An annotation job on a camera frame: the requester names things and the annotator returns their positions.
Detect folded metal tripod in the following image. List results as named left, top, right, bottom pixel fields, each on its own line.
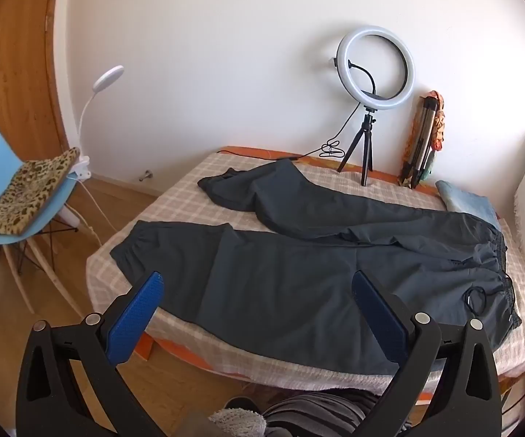
left=399, top=93, right=440, bottom=189

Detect beige checked blanket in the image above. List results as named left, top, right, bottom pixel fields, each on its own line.
left=86, top=148, right=525, bottom=394

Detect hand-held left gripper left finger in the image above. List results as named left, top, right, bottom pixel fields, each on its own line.
left=15, top=271, right=167, bottom=437

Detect white clip lamp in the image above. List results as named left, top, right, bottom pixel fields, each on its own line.
left=64, top=66, right=124, bottom=180

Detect light blue folded cloth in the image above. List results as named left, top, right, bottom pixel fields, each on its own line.
left=435, top=180, right=502, bottom=233

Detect white lamp cable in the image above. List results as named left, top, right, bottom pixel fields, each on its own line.
left=78, top=177, right=106, bottom=247

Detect white ring light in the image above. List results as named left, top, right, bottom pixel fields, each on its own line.
left=333, top=29, right=415, bottom=112

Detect wooden door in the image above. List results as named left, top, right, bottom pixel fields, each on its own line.
left=0, top=0, right=69, bottom=292

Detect black ring light cable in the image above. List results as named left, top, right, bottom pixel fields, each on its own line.
left=219, top=102, right=363, bottom=161

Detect white power strip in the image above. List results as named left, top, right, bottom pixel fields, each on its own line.
left=62, top=205, right=85, bottom=228

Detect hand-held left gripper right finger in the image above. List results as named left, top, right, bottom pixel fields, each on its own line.
left=351, top=270, right=504, bottom=437

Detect leopard print cushion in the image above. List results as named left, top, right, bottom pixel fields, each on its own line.
left=0, top=147, right=83, bottom=236

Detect person's grey striped clothing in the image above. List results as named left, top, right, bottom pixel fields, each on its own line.
left=262, top=389, right=381, bottom=437

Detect dark grey pants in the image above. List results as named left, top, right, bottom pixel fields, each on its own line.
left=110, top=160, right=524, bottom=376

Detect small black tripod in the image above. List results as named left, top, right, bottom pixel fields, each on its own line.
left=337, top=107, right=377, bottom=186

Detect grey fluffy slipper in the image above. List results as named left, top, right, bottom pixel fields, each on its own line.
left=208, top=396, right=267, bottom=437

